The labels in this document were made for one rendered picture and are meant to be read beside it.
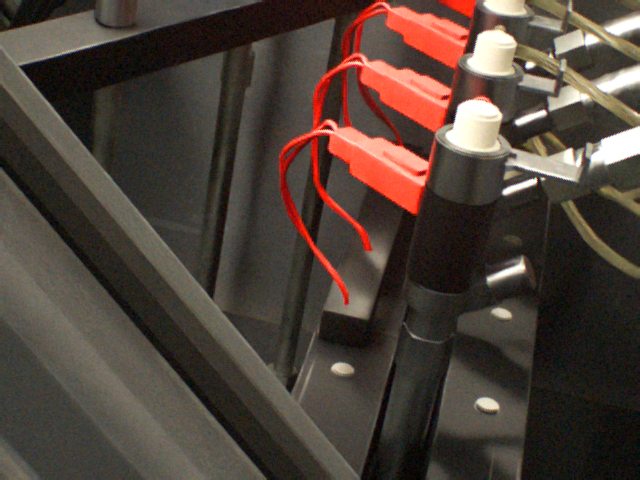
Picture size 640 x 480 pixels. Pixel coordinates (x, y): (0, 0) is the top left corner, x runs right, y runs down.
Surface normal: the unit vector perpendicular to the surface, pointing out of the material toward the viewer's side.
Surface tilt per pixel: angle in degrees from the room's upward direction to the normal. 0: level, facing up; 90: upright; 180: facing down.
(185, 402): 43
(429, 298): 90
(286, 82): 90
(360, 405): 0
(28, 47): 0
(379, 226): 0
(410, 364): 90
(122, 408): 47
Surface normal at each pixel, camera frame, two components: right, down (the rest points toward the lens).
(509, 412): 0.16, -0.87
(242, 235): -0.18, 0.44
